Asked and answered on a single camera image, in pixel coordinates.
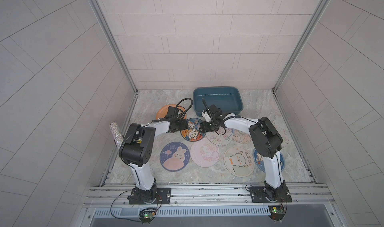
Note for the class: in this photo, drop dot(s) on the pink unicorn coaster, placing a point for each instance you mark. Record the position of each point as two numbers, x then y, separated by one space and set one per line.
204 153

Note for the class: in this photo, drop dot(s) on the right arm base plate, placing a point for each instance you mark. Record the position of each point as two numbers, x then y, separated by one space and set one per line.
268 194

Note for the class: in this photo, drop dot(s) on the navy bunny planet coaster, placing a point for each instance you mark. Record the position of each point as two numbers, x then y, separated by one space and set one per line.
175 156

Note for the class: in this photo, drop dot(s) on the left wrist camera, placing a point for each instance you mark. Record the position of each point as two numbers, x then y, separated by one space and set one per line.
172 112

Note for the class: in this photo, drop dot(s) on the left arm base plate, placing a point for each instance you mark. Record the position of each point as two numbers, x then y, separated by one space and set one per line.
153 196

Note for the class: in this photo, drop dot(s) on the aluminium frame rail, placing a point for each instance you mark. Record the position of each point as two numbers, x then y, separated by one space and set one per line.
210 200

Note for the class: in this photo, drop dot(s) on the blue toast bear coaster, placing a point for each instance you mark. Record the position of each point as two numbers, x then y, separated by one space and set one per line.
260 162

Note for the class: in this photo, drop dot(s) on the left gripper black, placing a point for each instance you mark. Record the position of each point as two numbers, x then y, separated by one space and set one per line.
183 125

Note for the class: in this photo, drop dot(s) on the white butterfly floral coaster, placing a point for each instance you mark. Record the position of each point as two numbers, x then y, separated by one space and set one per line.
222 137

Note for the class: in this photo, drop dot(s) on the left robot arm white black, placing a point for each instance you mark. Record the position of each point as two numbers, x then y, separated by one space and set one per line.
135 150

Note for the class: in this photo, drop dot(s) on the orange round coaster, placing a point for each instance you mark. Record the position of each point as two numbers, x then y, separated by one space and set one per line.
163 111

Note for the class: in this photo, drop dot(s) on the glitter silver cylinder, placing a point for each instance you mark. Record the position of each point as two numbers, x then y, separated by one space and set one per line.
117 135

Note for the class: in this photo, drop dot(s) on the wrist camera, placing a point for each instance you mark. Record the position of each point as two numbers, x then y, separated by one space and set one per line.
172 112
206 115

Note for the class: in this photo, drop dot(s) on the right controller board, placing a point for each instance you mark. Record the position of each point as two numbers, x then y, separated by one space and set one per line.
277 213

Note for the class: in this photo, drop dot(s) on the teal plastic storage box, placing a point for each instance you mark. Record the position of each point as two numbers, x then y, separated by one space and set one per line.
226 98

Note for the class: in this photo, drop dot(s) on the cream alpaca coaster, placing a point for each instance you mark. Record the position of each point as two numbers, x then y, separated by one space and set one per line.
239 162

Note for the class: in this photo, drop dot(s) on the left controller board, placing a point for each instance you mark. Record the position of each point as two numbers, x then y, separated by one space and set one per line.
147 215

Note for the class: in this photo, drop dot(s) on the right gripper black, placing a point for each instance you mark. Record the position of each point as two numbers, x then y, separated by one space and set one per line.
204 127

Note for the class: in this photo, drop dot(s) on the blue bears picnic coaster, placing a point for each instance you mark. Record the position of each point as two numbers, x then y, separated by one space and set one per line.
192 133

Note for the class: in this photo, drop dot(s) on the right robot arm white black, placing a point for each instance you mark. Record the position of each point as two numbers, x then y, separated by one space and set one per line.
267 142

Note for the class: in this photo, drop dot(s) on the pink tulip flower coaster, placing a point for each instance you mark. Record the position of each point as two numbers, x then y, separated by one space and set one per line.
241 137

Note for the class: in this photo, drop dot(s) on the controller board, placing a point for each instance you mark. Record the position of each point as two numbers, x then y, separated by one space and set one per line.
277 213
147 215

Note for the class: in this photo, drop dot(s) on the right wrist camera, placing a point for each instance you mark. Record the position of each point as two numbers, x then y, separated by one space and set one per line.
206 115

